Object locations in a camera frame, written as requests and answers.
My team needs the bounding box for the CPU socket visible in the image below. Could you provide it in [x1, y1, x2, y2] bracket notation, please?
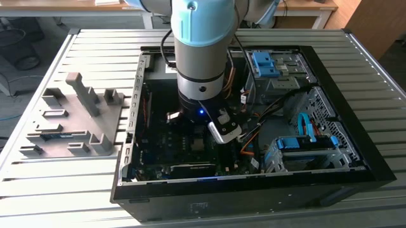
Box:
[188, 136, 211, 154]

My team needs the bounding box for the green motherboard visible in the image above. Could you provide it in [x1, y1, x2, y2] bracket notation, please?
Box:
[131, 104, 264, 181]

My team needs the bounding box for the grey power supply unit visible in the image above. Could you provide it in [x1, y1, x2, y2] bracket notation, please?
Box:
[144, 55, 179, 82]

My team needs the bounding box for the black RAM slot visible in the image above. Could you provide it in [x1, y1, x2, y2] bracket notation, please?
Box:
[217, 144, 229, 171]

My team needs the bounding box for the black graphics card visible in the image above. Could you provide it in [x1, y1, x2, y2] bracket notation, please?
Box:
[168, 162, 219, 179]

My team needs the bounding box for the grey parts rack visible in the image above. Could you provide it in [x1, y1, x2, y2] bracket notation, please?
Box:
[17, 72, 135, 160]

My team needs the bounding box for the grey metal disk bay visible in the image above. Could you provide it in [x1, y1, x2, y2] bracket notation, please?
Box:
[261, 137, 352, 173]
[243, 50, 318, 105]

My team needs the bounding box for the empty blue disk carrier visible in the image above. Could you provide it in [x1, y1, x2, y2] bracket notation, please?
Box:
[251, 51, 286, 77]

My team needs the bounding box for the hard disk in blue carrier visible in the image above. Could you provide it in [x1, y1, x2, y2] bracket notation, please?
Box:
[275, 134, 339, 151]

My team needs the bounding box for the black PC case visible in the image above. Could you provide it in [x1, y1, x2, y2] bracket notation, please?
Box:
[109, 44, 398, 223]

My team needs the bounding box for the RAM stick green board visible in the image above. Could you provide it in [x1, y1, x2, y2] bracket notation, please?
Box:
[38, 133, 76, 141]

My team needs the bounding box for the white box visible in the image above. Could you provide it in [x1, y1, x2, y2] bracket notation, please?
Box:
[93, 0, 121, 7]

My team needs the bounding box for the wooden cabinet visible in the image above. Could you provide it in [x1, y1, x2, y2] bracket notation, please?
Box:
[323, 0, 406, 60]

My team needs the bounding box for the orange wire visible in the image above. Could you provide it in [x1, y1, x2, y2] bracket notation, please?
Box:
[239, 135, 256, 157]

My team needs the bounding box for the black wire bundle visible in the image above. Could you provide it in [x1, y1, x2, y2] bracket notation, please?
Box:
[249, 85, 315, 133]

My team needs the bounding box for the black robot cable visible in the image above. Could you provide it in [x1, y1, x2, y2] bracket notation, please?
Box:
[160, 28, 177, 70]

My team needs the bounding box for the blue wire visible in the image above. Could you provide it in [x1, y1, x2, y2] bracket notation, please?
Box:
[296, 112, 318, 143]

